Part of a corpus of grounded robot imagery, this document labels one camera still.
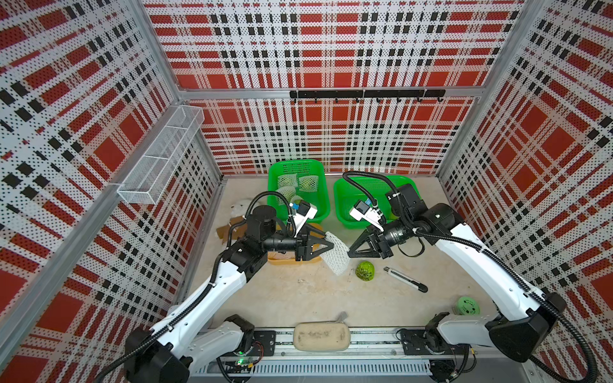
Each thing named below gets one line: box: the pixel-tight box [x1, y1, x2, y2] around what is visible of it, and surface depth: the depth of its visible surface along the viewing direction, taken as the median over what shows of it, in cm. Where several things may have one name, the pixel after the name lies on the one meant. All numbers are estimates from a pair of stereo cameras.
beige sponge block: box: [292, 322, 352, 352], surface depth 73 cm
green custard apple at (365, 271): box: [355, 260, 376, 282], surface depth 86 cm
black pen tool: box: [383, 266, 429, 293], surface depth 88 cm
